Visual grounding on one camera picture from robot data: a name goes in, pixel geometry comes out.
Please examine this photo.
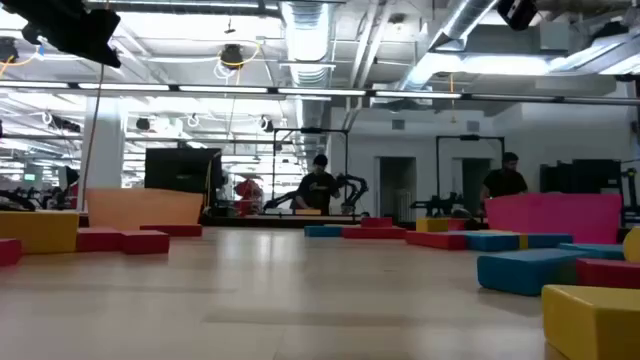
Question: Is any person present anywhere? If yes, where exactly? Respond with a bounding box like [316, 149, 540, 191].
[293, 153, 342, 216]
[478, 151, 530, 216]

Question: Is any slanted silver ventilation duct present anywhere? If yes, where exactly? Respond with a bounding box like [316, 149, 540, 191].
[399, 0, 501, 91]

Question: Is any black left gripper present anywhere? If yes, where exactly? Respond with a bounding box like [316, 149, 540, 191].
[0, 0, 123, 70]

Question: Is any dark doorway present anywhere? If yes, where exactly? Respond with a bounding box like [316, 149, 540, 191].
[460, 157, 494, 216]

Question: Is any long overhead light bar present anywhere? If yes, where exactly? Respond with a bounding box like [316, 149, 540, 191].
[0, 79, 640, 107]

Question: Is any black metal rig frame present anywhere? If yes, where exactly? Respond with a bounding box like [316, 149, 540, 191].
[434, 133, 507, 214]
[271, 126, 351, 217]

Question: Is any black stand with yellow part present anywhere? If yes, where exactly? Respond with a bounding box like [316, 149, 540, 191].
[619, 167, 640, 226]

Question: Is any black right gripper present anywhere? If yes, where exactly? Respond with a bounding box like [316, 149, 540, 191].
[496, 0, 540, 32]

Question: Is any red background object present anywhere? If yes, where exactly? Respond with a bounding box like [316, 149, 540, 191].
[233, 178, 264, 216]

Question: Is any orange plastic bin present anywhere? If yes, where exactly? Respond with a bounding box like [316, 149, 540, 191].
[85, 187, 205, 232]

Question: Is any black monitor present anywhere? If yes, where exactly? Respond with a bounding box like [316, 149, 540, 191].
[144, 147, 224, 195]

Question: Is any hanging yellow cable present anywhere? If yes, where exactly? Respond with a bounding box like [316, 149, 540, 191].
[77, 63, 106, 212]

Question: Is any white column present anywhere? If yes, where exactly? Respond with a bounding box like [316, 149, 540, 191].
[79, 95, 127, 211]

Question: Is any small yellow wooden cube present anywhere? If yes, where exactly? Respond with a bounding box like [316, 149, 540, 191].
[415, 217, 450, 234]

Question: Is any red plastic bin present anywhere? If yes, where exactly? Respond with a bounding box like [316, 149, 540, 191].
[483, 193, 624, 246]

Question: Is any wide silver ventilation duct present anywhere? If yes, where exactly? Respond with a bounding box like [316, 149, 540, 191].
[278, 0, 336, 166]

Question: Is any white radiator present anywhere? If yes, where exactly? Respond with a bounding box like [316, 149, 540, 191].
[395, 189, 414, 224]

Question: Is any black ceiling device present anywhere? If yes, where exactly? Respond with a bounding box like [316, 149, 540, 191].
[0, 35, 20, 65]
[219, 43, 245, 69]

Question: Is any black cabinet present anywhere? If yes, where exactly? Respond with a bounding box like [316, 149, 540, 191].
[538, 158, 624, 196]

